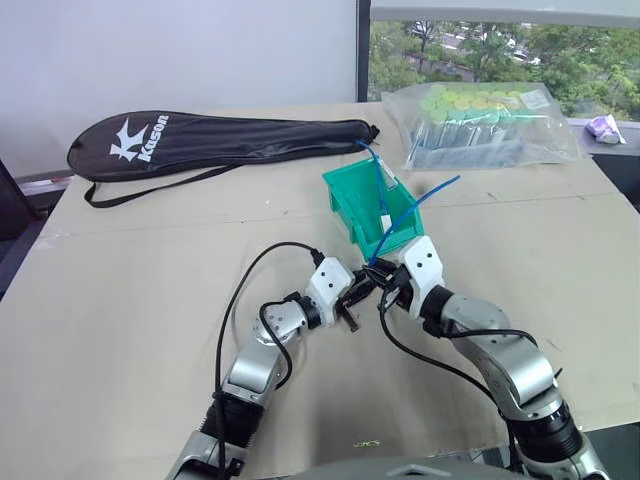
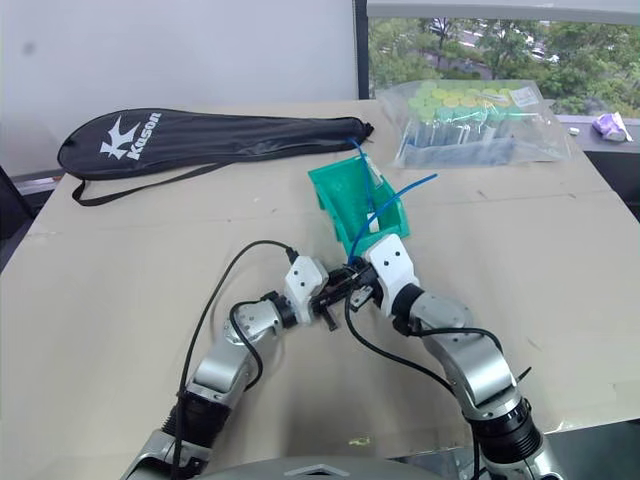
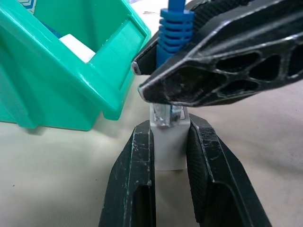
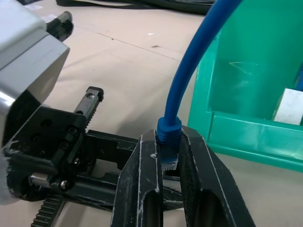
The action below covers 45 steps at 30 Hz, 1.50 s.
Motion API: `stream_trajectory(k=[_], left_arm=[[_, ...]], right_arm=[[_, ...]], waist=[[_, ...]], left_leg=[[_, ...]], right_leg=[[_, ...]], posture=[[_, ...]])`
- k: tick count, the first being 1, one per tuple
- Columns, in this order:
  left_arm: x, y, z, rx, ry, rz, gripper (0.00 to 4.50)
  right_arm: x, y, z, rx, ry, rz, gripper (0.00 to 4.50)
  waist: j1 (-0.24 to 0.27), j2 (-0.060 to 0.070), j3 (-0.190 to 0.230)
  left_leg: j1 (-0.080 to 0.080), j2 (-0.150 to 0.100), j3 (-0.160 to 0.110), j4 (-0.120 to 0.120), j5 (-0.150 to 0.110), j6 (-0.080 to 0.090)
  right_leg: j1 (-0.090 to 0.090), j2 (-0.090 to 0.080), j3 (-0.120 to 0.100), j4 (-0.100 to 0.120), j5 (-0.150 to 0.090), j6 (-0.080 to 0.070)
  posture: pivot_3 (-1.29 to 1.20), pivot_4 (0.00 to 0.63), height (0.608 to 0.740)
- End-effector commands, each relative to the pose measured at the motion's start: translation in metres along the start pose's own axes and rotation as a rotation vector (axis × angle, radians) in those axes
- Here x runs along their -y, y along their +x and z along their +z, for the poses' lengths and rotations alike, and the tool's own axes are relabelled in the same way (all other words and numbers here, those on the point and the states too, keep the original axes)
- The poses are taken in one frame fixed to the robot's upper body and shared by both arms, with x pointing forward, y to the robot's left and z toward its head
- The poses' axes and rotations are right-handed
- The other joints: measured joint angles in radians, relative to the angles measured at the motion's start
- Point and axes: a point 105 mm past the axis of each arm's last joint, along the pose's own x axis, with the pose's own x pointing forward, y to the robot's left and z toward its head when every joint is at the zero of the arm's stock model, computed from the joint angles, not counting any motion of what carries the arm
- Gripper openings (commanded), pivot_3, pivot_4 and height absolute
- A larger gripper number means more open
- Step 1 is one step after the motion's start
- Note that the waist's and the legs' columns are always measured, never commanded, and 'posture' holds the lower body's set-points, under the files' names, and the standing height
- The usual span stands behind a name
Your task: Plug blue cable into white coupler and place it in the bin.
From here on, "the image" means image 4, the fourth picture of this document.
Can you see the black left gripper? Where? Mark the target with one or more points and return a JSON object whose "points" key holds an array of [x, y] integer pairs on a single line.
{"points": [[47, 142]]}

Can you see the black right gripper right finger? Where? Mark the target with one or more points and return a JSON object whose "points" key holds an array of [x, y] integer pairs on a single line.
{"points": [[208, 179]]}

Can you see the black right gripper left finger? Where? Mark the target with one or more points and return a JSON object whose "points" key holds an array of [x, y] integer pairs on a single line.
{"points": [[137, 189]]}

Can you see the green plastic bin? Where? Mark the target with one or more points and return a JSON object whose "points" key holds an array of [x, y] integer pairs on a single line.
{"points": [[236, 82]]}

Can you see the white rectangular block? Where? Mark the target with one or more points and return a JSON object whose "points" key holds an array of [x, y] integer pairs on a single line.
{"points": [[290, 106]]}

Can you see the black fabric object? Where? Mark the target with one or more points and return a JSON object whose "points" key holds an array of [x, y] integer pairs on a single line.
{"points": [[142, 4]]}

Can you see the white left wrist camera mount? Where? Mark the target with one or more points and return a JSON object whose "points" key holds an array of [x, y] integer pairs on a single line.
{"points": [[28, 61]]}

